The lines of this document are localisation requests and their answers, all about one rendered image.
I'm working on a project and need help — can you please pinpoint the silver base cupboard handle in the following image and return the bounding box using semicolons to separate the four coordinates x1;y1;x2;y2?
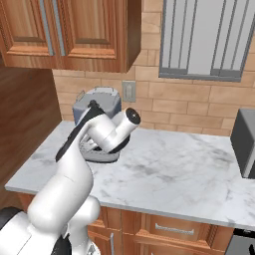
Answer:
109;232;116;255

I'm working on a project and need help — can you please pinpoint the grey wall socket plate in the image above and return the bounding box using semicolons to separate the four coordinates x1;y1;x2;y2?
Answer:
122;80;137;104

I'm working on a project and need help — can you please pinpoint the grey and black dishwasher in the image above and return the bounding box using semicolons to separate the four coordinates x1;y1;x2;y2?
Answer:
224;228;255;255

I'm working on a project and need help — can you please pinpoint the grey cupboard door handle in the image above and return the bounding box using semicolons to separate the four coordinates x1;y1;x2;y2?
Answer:
38;0;55;57
51;0;67;57

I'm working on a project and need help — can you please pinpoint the wooden drawer front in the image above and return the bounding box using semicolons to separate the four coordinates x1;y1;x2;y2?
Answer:
144;213;214;244

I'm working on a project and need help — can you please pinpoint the dark grey microwave oven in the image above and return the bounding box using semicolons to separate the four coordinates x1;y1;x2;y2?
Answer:
230;107;255;179

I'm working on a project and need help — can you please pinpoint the wooden wall cupboard door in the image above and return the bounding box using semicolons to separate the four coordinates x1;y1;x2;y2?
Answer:
0;0;57;70
54;0;129;74

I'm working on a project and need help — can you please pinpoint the grey framed window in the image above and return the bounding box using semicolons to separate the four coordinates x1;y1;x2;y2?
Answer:
158;0;255;83

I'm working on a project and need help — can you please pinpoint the silver drawer handle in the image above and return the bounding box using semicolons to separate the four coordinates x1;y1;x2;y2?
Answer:
154;222;195;236

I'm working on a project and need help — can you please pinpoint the wooden base cupboard door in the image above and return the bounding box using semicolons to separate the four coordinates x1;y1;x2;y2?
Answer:
87;228;123;255

